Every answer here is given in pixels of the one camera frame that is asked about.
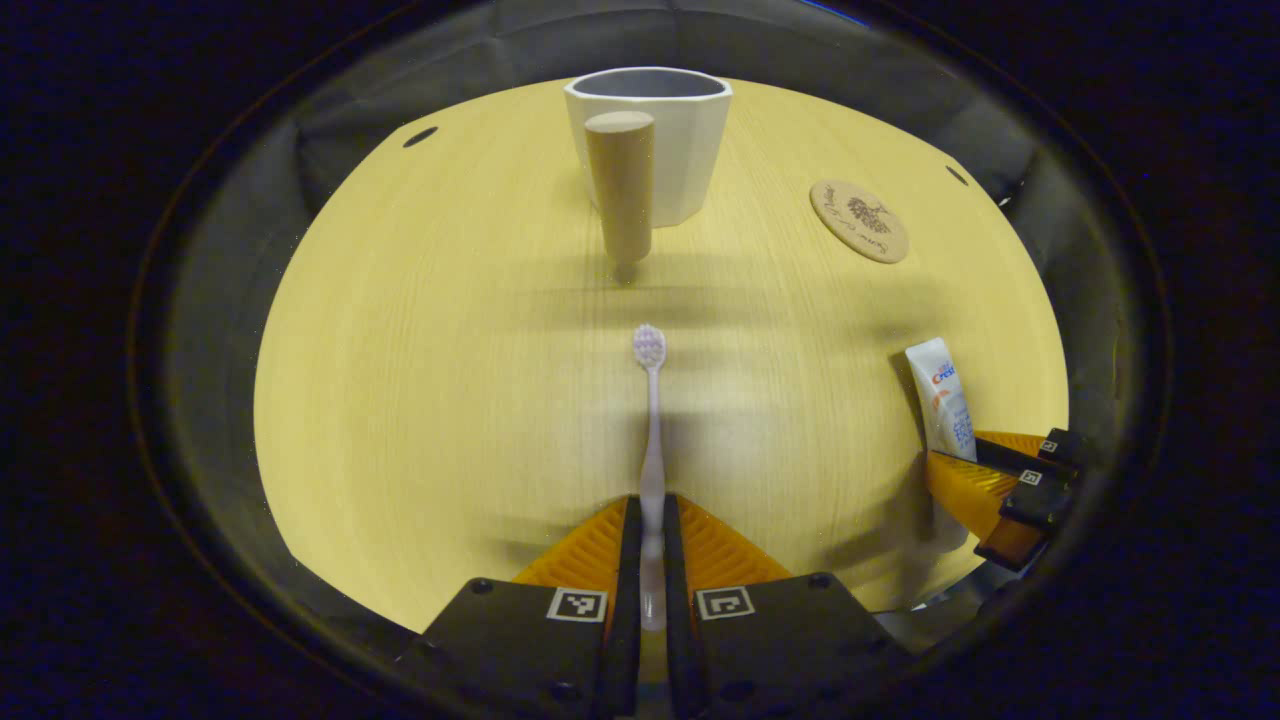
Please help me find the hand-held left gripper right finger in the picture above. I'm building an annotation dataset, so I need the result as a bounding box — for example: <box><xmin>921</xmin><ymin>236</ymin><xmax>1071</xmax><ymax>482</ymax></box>
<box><xmin>662</xmin><ymin>493</ymin><xmax>916</xmax><ymax>720</ymax></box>

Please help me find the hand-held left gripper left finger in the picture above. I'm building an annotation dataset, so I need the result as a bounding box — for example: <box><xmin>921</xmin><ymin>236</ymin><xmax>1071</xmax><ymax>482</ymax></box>
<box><xmin>395</xmin><ymin>495</ymin><xmax>643</xmax><ymax>720</ymax></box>

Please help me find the white toothpaste tube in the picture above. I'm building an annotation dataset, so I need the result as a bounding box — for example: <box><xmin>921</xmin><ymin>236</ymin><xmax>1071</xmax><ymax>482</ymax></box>
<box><xmin>904</xmin><ymin>337</ymin><xmax>979</xmax><ymax>463</ymax></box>

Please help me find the pale pink toothbrush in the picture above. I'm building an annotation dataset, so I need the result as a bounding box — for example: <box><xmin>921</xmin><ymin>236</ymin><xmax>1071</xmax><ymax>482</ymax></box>
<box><xmin>632</xmin><ymin>323</ymin><xmax>669</xmax><ymax>633</ymax></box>

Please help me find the round wooden coaster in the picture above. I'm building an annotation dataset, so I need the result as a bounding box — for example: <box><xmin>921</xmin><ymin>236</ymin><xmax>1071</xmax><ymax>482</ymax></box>
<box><xmin>809</xmin><ymin>179</ymin><xmax>910</xmax><ymax>265</ymax></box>

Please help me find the white cup with wooden handle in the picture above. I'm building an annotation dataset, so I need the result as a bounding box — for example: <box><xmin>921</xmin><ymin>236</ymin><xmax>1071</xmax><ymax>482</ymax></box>
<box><xmin>563</xmin><ymin>66</ymin><xmax>734</xmax><ymax>267</ymax></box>

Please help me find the light wooden desktop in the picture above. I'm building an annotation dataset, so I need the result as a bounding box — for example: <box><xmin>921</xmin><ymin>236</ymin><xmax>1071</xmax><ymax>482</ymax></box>
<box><xmin>253</xmin><ymin>78</ymin><xmax>1069</xmax><ymax>633</ymax></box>

